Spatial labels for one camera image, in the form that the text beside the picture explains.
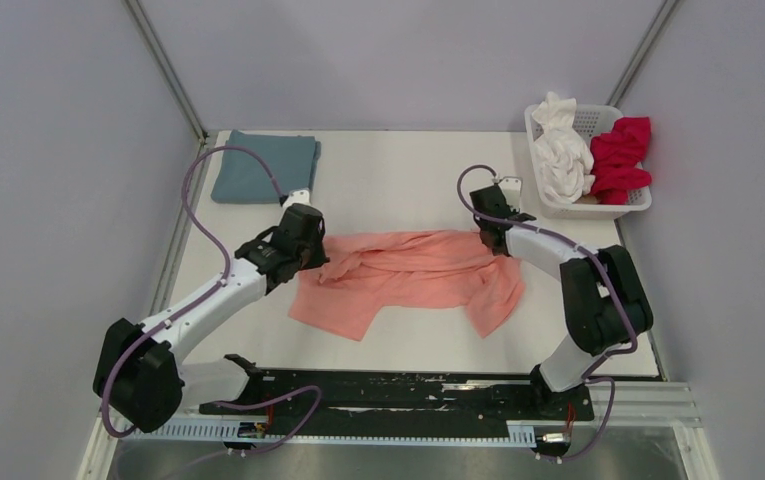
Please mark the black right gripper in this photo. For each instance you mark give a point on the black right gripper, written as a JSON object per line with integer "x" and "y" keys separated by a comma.
{"x": 514, "y": 212}

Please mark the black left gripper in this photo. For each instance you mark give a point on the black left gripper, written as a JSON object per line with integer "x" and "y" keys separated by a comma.
{"x": 320, "y": 257}

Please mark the pink t shirt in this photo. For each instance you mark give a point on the pink t shirt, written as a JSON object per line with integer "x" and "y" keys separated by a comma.
{"x": 440, "y": 269}

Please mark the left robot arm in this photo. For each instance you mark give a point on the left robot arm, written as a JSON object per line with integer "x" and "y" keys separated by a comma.
{"x": 143, "y": 378}

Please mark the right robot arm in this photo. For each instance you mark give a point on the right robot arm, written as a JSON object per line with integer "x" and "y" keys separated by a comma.
{"x": 605, "y": 306}

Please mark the crumpled white t shirt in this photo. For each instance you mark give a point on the crumpled white t shirt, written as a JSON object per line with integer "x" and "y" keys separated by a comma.
{"x": 564, "y": 158}

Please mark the folded blue-grey t shirt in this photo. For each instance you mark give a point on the folded blue-grey t shirt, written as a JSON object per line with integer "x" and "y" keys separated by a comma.
{"x": 257, "y": 168}

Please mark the crumpled red t shirt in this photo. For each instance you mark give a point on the crumpled red t shirt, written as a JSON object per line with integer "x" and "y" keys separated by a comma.
{"x": 616, "y": 156}

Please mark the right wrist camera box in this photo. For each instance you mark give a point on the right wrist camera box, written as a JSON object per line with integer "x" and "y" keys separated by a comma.
{"x": 511, "y": 188}

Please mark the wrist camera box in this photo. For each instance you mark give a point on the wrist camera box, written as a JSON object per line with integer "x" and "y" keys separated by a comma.
{"x": 511, "y": 188}
{"x": 300, "y": 196}

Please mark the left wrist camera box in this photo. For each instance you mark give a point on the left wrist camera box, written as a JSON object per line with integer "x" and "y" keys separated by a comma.
{"x": 300, "y": 196}

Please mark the right aluminium frame post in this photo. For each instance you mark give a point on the right aluminium frame post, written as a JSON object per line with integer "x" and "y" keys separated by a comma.
{"x": 643, "y": 51}

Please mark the aluminium frame post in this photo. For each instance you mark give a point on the aluminium frame post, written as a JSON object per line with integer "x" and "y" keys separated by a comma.
{"x": 155, "y": 47}
{"x": 643, "y": 51}

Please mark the aluminium front rail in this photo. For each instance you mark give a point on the aluminium front rail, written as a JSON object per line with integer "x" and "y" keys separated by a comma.
{"x": 629, "y": 402}

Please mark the left aluminium frame post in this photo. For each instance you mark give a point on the left aluminium frame post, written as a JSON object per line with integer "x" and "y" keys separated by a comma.
{"x": 155, "y": 47}

